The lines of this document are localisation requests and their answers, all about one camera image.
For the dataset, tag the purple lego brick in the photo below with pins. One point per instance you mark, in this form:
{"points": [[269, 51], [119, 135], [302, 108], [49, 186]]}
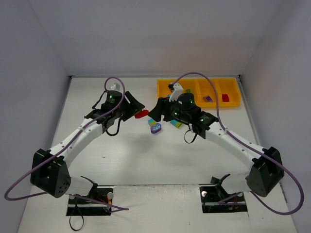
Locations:
{"points": [[207, 98]]}

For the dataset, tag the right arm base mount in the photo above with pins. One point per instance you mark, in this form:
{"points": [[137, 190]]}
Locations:
{"points": [[215, 200]]}

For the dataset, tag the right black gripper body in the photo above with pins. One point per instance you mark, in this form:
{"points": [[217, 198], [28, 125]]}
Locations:
{"points": [[164, 108]]}

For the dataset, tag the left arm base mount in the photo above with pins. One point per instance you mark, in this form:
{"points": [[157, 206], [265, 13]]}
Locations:
{"points": [[77, 206]]}

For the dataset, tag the yellow divided container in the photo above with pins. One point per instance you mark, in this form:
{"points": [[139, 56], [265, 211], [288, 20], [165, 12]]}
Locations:
{"points": [[201, 87]]}

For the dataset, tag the small red lego brick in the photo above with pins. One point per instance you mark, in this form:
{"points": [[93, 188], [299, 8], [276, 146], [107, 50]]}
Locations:
{"points": [[225, 98]]}

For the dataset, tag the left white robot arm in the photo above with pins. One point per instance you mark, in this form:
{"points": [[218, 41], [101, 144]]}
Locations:
{"points": [[51, 167]]}

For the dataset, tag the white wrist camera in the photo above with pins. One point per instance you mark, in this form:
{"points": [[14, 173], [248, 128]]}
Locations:
{"points": [[176, 90], [115, 87]]}

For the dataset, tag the teal green purple lego stack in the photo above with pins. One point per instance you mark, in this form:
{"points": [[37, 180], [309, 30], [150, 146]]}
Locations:
{"points": [[155, 127]]}

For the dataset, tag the red two-by-four lego brick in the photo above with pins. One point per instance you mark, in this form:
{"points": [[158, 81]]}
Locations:
{"points": [[141, 114]]}

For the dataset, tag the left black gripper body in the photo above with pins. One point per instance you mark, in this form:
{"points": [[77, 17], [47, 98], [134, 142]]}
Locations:
{"points": [[129, 106]]}

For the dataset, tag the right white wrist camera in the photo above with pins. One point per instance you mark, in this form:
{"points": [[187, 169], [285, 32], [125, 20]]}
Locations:
{"points": [[176, 90]]}

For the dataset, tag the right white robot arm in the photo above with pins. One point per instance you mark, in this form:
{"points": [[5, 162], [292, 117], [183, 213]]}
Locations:
{"points": [[262, 173]]}

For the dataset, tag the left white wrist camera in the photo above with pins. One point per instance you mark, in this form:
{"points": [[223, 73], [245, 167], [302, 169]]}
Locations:
{"points": [[115, 87]]}

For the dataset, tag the multicolor lego block assembly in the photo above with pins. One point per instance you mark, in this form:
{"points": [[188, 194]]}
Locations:
{"points": [[176, 124]]}

